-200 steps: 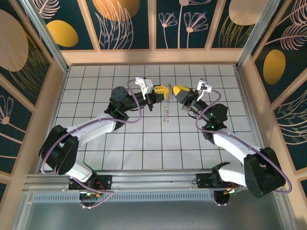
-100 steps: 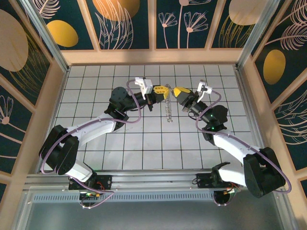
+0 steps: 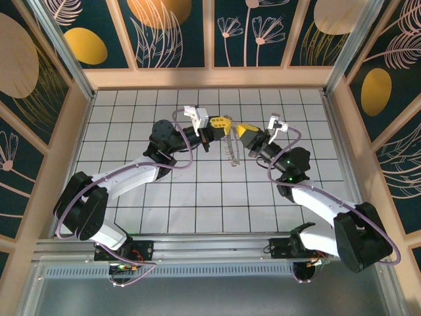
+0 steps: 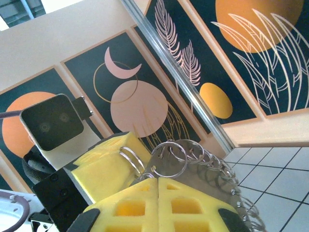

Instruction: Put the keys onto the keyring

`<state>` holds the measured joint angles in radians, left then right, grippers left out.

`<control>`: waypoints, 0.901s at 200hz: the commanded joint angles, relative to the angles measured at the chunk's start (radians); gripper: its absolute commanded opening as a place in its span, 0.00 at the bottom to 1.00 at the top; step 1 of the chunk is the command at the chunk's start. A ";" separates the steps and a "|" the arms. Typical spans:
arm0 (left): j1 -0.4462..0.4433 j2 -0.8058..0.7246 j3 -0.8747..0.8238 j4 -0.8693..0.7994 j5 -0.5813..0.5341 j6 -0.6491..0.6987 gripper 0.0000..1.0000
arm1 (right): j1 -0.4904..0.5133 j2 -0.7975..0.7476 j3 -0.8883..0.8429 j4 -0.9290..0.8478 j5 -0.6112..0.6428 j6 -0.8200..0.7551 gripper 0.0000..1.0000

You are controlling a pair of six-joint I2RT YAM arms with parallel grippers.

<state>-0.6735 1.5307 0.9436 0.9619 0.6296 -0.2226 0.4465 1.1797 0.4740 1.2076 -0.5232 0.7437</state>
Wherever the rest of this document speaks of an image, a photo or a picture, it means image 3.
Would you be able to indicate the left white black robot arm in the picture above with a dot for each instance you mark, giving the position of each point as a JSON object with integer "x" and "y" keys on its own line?
{"x": 131, "y": 176}

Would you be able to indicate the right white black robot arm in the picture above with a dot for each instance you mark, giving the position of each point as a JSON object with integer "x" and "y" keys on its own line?
{"x": 315, "y": 204}

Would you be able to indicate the right controller circuit board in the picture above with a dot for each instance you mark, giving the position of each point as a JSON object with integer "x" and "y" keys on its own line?
{"x": 317, "y": 262}

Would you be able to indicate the controller circuit board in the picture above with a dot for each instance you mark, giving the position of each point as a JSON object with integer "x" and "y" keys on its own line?
{"x": 126, "y": 267}
{"x": 317, "y": 262}

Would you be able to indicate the left controller circuit board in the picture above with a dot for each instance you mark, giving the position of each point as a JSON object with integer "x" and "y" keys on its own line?
{"x": 126, "y": 267}

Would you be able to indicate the grey metal shelf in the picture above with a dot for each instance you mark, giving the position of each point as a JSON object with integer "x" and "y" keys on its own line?
{"x": 210, "y": 296}

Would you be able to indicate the right aluminium table side rail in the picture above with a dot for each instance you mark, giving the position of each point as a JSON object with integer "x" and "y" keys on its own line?
{"x": 340, "y": 148}

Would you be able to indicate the aluminium table side rail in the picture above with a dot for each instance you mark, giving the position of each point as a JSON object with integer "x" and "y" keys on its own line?
{"x": 79, "y": 141}
{"x": 340, "y": 148}

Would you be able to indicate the left aluminium table side rail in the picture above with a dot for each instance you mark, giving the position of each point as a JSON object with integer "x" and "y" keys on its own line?
{"x": 79, "y": 141}

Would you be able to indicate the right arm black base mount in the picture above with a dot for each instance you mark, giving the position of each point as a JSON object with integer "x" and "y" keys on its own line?
{"x": 279, "y": 248}

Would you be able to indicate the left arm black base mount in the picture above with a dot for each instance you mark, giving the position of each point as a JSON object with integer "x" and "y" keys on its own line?
{"x": 144, "y": 248}

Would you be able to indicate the aluminium front rail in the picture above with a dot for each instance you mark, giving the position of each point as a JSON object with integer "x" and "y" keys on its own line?
{"x": 210, "y": 250}

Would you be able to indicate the left aluminium corner post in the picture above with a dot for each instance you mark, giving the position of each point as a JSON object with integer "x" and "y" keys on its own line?
{"x": 69, "y": 56}

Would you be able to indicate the aluminium corner post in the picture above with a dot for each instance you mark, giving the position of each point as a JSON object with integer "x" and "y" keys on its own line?
{"x": 353, "y": 46}
{"x": 69, "y": 56}

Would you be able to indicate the right aluminium corner post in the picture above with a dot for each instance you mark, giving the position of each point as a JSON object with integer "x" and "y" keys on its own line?
{"x": 353, "y": 46}

